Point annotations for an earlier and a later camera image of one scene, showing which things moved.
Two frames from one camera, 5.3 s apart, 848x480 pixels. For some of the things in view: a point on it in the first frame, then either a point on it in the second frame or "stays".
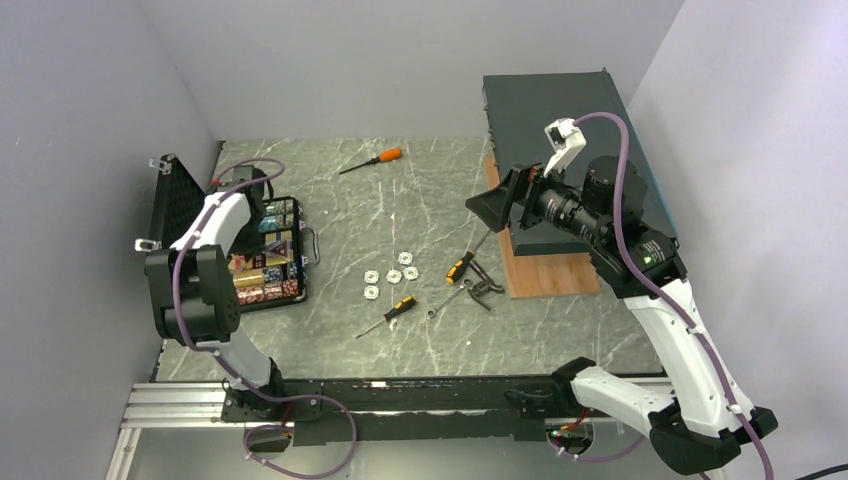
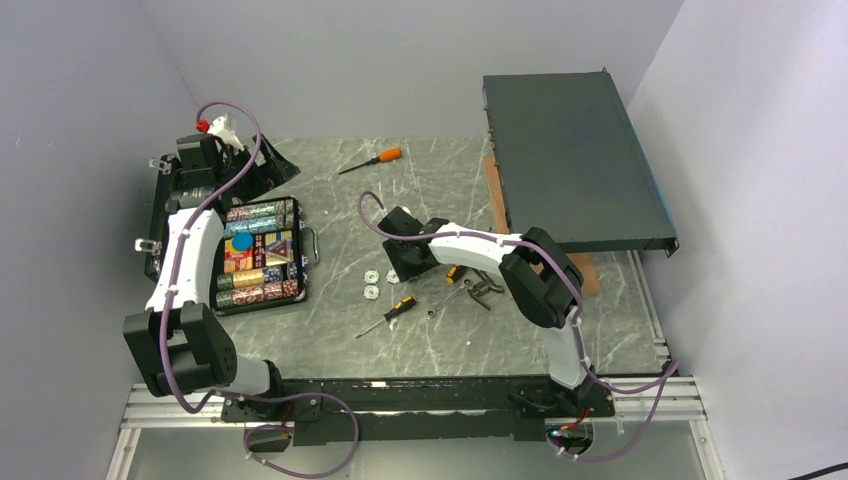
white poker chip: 393,276 stays
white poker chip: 371,292 stays
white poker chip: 371,276 stays
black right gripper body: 550,199 → 404,265
